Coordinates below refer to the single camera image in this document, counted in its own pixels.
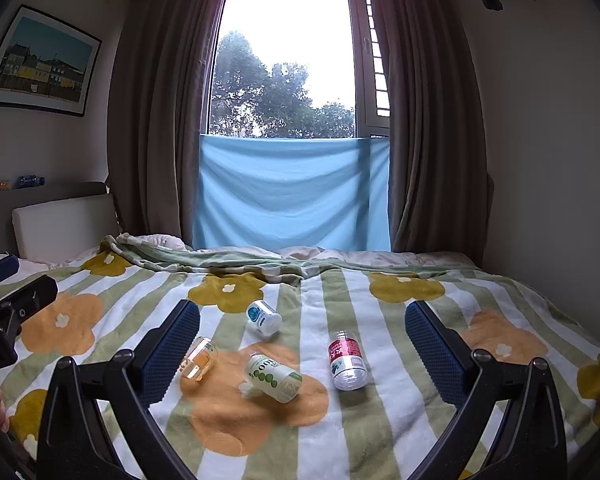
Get flower striped blanket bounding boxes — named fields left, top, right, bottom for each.
left=0, top=247, right=600, bottom=480

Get framed building picture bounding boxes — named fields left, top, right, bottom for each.
left=0, top=4, right=103, bottom=119

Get light blue cloth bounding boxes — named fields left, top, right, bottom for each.
left=192, top=134, right=392, bottom=252

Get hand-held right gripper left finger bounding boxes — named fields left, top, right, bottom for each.
left=36, top=299, right=201, bottom=480

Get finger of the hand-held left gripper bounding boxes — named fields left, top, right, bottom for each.
left=0, top=254, right=20, bottom=291
left=0, top=274, right=59, bottom=333

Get grey headboard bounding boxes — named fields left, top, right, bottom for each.
left=0, top=181, right=112, bottom=211

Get white cup green dots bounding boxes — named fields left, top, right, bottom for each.
left=244, top=352, right=304, bottom=404

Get brown curtain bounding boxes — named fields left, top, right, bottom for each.
left=369, top=0, right=497, bottom=257
left=107, top=0, right=231, bottom=250

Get clear cup red label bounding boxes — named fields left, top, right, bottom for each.
left=328, top=330, right=370, bottom=392

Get small white cup blue label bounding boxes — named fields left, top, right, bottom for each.
left=245, top=299, right=283, bottom=336

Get white headboard cushion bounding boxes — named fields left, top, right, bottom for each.
left=12, top=193, right=122, bottom=264

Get green checkered blanket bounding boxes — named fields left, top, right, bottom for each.
left=100, top=232, right=323, bottom=287

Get clear orange bottle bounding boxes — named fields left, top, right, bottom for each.
left=179, top=336, right=219, bottom=380

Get window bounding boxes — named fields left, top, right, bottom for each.
left=206, top=0, right=394, bottom=141

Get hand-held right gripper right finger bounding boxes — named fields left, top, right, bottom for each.
left=404, top=301, right=569, bottom=480

